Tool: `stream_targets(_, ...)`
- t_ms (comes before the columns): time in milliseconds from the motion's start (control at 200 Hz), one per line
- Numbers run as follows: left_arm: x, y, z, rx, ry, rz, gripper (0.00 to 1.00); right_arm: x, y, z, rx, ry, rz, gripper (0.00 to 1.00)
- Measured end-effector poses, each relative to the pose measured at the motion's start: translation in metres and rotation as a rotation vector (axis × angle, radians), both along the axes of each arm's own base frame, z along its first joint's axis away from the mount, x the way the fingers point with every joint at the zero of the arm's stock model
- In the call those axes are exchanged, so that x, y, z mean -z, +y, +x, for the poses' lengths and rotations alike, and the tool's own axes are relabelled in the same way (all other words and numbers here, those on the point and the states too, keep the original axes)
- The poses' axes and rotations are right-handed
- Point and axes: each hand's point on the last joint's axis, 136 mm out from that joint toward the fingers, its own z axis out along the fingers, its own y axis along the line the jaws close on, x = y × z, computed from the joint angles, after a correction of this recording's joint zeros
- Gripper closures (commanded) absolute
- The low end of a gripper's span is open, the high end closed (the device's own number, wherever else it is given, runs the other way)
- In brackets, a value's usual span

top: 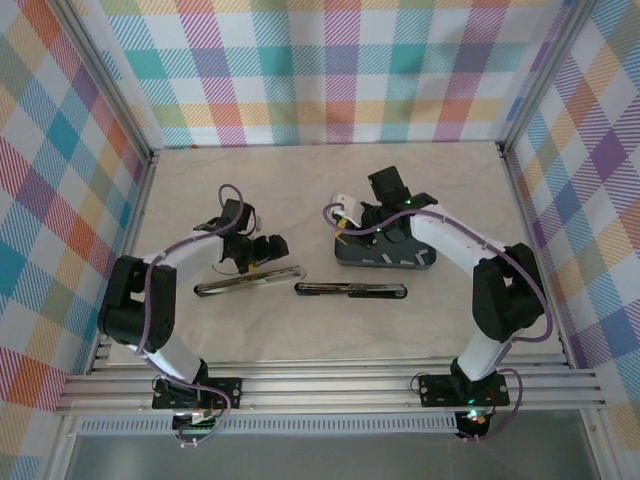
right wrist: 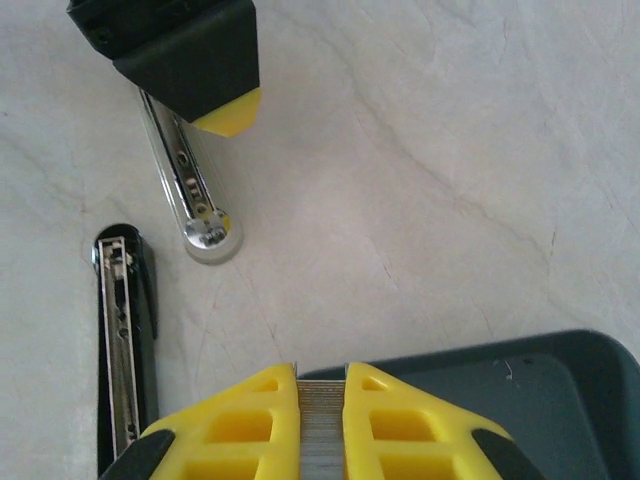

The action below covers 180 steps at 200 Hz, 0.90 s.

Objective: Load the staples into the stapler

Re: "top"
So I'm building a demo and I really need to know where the grey plastic tray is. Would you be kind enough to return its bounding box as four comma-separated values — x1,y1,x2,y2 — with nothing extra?
333,230,437,272

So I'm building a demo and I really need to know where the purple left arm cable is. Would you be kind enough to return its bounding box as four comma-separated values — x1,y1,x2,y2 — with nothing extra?
138,183,247,450

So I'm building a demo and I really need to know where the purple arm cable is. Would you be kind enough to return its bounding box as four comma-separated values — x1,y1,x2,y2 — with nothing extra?
138,183,247,450
321,201,555,444

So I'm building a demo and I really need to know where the aluminium side frame rail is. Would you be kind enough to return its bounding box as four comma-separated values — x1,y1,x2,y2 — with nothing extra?
84,149,161,374
497,142,576,369

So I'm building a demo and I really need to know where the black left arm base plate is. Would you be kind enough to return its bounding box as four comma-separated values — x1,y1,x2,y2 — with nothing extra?
152,377,243,411

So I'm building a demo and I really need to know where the aluminium slotted frame beam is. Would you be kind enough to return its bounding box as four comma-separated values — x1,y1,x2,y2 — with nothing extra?
52,367,609,416

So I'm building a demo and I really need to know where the white slotted cable duct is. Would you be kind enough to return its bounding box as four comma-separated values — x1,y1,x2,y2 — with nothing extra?
79,412,459,435

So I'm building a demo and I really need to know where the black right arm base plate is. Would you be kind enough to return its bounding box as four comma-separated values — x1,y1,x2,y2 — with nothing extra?
418,373,510,407

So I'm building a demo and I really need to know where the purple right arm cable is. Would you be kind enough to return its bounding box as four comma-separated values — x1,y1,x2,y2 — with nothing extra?
321,201,555,444

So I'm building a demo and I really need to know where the aluminium upright frame post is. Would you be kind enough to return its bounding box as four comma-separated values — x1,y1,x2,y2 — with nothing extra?
59,0,161,156
494,0,601,151

